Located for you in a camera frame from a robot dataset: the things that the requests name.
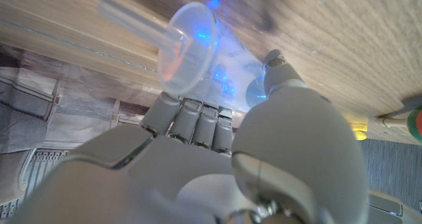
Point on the colourful wooden maraca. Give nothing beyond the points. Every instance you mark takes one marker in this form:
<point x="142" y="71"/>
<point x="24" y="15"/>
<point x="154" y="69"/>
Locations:
<point x="415" y="123"/>

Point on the large clear plastic syringe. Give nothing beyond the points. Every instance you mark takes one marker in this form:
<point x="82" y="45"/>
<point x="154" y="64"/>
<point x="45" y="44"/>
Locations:
<point x="188" y="46"/>

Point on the printed living room backdrop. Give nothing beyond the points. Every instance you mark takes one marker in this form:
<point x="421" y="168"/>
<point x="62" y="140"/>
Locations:
<point x="66" y="102"/>

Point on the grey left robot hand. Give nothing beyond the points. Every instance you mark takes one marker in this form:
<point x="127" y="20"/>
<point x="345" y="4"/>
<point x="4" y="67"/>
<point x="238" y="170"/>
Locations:
<point x="385" y="204"/>

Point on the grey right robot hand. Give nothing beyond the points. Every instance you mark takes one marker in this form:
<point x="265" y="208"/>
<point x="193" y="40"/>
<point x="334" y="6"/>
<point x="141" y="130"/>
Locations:
<point x="280" y="145"/>

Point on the yellow toy banana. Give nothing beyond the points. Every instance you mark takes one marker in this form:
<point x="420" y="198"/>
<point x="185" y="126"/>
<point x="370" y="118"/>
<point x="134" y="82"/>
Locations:
<point x="359" y="131"/>

